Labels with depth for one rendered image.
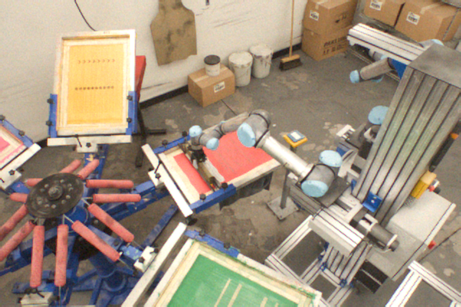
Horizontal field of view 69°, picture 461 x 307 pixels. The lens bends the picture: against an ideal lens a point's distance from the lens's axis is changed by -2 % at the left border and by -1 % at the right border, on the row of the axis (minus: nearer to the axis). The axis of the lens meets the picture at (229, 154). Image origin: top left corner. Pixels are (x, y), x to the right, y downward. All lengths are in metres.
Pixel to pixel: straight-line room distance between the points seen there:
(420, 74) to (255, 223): 2.15
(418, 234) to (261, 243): 1.53
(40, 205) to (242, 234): 1.79
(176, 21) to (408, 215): 3.04
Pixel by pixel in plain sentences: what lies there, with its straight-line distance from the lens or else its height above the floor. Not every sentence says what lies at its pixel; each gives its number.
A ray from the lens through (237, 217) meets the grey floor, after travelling 3.25.
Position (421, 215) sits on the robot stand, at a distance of 2.06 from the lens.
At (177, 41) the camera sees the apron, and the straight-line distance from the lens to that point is 4.12.
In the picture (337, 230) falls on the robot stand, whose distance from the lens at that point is 1.91.
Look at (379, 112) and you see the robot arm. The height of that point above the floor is 1.48.
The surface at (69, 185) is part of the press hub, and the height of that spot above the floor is 1.31.
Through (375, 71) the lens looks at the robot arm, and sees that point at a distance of 2.08.
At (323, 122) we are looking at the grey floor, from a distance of 4.22.
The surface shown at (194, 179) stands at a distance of 2.32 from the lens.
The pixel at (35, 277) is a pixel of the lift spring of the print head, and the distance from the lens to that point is 2.03.
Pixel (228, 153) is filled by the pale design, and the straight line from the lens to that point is 2.45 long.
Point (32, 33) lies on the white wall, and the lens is 3.71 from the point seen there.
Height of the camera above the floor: 2.77
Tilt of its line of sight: 48 degrees down
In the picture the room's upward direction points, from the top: 1 degrees counter-clockwise
